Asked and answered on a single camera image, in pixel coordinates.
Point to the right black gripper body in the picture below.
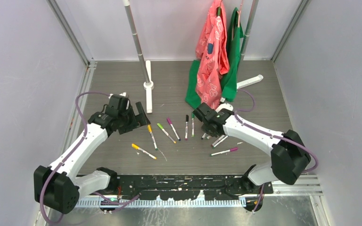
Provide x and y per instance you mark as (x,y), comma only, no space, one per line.
(205,129)

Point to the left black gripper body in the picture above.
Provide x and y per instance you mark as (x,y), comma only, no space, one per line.
(128,120)

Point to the black cap marker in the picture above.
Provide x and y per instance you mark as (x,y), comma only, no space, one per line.
(186,127)

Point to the white clothes rack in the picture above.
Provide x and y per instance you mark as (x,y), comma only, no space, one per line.
(146,65)

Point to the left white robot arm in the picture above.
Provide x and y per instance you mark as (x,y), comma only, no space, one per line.
(58,186)

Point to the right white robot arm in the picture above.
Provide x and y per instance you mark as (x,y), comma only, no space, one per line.
(288,155)

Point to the orange cap marker upper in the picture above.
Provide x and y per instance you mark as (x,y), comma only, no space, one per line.
(152,137)

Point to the orange cap marker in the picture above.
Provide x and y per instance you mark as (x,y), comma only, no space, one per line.
(143,151)
(152,137)

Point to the blue cap marker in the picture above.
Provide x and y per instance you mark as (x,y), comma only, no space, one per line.
(222,140)

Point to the light green cap marker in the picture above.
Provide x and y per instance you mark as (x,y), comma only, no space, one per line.
(166,133)

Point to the purple cap marker left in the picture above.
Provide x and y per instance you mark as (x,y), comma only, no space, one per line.
(173,128)

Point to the orange cap marker lower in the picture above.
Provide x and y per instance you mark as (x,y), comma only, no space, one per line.
(143,151)

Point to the magenta cap marker right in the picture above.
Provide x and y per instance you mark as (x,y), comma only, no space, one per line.
(224,152)

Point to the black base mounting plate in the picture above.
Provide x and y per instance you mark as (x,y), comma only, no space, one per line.
(188,187)

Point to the pink patterned shirt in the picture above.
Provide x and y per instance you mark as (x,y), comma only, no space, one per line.
(212,53)

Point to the green t-shirt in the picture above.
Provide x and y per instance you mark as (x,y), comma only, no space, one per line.
(229,80)

